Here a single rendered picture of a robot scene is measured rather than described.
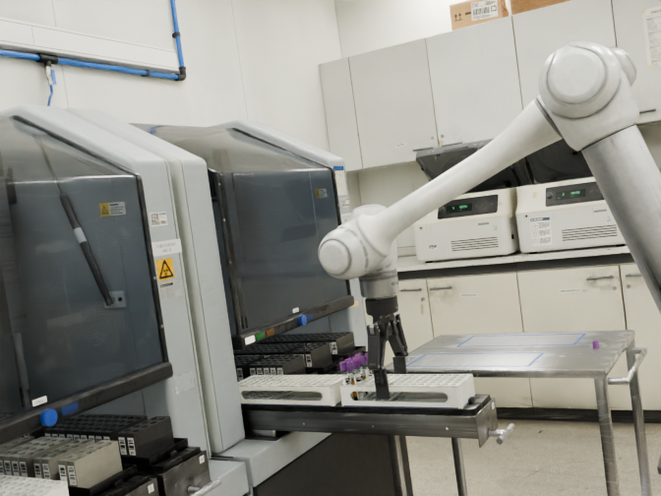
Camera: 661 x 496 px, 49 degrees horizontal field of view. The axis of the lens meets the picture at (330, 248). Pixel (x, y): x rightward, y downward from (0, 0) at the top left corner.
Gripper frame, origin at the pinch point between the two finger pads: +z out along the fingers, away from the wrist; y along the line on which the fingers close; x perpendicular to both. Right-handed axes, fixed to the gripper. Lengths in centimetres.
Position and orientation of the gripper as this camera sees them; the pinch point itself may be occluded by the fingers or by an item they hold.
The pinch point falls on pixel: (391, 383)
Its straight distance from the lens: 171.0
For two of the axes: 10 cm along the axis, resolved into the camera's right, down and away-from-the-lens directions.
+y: 4.8, -1.1, 8.7
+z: 1.3, 9.9, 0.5
